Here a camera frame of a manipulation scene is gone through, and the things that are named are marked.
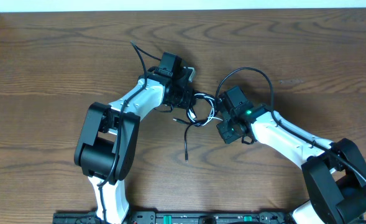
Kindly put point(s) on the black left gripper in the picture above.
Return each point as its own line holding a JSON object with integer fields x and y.
{"x": 182, "y": 101}

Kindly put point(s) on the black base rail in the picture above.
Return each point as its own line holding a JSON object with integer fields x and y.
{"x": 147, "y": 217}

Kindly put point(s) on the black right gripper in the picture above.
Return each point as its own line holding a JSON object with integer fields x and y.
{"x": 222, "y": 128}

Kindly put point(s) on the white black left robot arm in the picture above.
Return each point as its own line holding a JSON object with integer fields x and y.
{"x": 106, "y": 146}

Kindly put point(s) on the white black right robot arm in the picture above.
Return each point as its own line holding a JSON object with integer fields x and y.
{"x": 334, "y": 172}

